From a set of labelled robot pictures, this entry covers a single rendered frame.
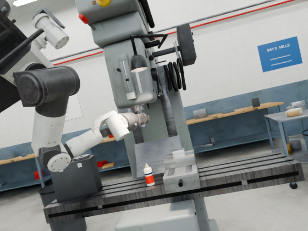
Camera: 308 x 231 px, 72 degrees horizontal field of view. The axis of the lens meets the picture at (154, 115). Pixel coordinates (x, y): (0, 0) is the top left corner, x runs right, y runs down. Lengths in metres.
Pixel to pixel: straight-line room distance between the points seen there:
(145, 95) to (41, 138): 0.49
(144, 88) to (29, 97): 0.54
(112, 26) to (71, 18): 5.31
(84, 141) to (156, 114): 0.73
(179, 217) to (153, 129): 0.71
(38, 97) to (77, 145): 0.30
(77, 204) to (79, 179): 0.13
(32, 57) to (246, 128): 5.16
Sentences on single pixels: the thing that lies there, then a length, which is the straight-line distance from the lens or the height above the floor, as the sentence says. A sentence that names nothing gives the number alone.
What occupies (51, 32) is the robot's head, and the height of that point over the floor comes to 1.60.
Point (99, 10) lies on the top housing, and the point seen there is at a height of 1.73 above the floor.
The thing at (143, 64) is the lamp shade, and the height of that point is 1.45.
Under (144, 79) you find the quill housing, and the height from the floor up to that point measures 1.42.
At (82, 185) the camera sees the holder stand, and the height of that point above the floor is 0.96.
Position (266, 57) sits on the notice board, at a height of 1.91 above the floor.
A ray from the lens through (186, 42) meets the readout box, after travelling 1.35.
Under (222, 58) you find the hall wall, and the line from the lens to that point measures 5.51.
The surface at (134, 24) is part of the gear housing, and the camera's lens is 1.06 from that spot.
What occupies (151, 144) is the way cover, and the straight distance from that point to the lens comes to 1.49.
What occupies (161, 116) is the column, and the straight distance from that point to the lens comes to 1.47.
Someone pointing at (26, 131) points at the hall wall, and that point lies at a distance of 6.75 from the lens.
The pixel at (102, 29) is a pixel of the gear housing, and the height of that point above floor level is 1.68.
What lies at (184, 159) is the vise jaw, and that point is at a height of 1.01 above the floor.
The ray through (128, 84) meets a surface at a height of 1.41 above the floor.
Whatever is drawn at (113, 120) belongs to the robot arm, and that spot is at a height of 1.26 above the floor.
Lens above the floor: 1.26
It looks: 1 degrees down
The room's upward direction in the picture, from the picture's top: 13 degrees counter-clockwise
